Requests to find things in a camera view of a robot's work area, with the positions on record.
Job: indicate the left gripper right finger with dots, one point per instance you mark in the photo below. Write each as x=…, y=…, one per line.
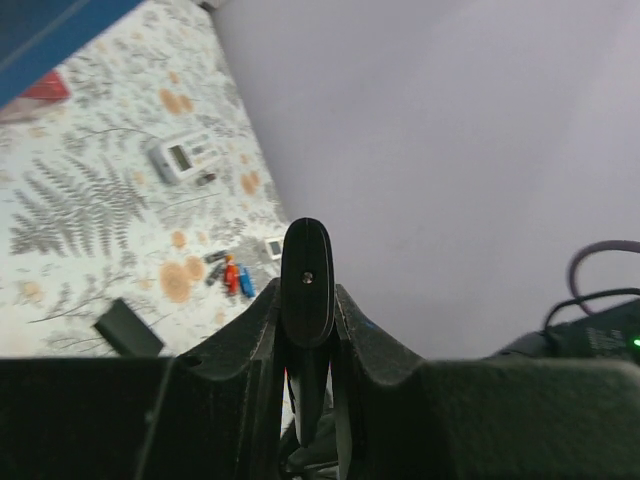
x=399, y=416

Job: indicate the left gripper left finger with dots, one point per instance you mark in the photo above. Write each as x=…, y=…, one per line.
x=210, y=413

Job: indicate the blue wooden shelf unit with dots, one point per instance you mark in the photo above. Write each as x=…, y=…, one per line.
x=36, y=36

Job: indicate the white remote with coloured buttons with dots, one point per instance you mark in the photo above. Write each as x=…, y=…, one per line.
x=273, y=247

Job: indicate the floral table mat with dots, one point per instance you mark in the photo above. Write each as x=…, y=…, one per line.
x=85, y=216

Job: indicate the white air conditioner remote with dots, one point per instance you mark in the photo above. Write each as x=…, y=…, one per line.
x=181, y=157

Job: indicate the red toothpaste box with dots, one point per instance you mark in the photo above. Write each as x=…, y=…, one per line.
x=40, y=98

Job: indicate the black battery cover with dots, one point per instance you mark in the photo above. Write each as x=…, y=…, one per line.
x=126, y=332

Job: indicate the dark battery left of pile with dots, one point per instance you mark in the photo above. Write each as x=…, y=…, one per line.
x=215, y=257

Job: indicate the black remote control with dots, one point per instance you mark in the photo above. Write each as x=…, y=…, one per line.
x=307, y=303

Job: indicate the black battery near remote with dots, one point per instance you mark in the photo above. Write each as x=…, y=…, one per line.
x=205, y=179

